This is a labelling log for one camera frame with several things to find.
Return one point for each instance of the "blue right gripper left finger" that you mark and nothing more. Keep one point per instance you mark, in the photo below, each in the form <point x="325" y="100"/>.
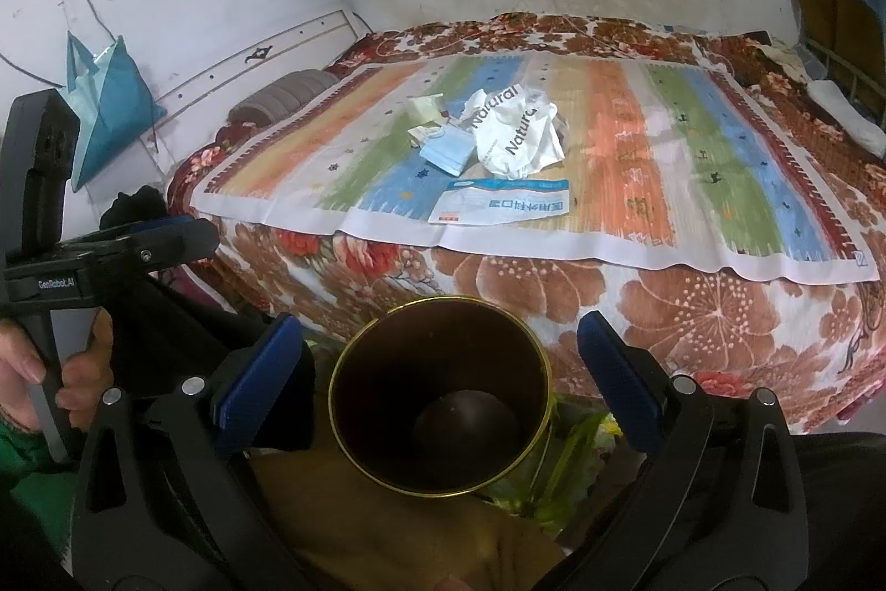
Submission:
<point x="247" y="385"/>

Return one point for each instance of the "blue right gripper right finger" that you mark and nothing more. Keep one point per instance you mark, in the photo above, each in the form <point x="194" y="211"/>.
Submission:
<point x="628" y="399"/>

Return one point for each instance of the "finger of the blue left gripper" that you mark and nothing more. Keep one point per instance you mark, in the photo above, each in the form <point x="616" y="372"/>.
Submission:
<point x="173" y="224"/>

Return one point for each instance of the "blue white package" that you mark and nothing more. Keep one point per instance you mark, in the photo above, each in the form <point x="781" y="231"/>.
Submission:
<point x="483" y="202"/>

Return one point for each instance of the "white Natural paper bag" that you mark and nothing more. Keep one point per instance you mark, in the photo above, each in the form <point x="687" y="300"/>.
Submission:
<point x="517" y="130"/>

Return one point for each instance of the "pale yellow plastic pouch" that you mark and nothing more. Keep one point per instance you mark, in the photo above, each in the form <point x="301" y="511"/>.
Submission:
<point x="426" y="110"/>

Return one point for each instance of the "white medicine box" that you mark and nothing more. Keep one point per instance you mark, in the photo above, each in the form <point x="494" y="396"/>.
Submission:
<point x="429" y="135"/>

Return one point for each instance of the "dark round trash bin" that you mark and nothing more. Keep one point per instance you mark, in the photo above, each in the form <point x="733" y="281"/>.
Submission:
<point x="441" y="397"/>

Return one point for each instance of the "person's left hand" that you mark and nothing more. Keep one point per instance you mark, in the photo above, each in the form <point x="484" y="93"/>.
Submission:
<point x="84" y="377"/>

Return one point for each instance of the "white headboard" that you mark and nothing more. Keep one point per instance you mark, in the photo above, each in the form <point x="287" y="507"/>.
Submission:
<point x="197" y="106"/>

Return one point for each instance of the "teal paper bag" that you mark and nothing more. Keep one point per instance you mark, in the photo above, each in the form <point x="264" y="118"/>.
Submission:
<point x="112" y="101"/>

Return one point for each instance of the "grey striped pillow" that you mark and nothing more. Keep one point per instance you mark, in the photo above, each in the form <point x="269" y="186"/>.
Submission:
<point x="282" y="98"/>

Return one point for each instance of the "floral brown bed blanket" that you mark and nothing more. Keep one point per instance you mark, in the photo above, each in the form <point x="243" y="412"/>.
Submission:
<point x="820" y="348"/>

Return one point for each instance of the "green sleeve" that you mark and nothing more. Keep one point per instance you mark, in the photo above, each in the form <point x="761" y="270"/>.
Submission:
<point x="35" y="484"/>

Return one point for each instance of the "white rolled cloth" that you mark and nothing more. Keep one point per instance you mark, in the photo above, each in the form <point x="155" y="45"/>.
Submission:
<point x="866" y="133"/>

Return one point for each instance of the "metal rack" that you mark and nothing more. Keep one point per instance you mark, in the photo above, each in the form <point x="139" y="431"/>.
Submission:
<point x="862" y="91"/>

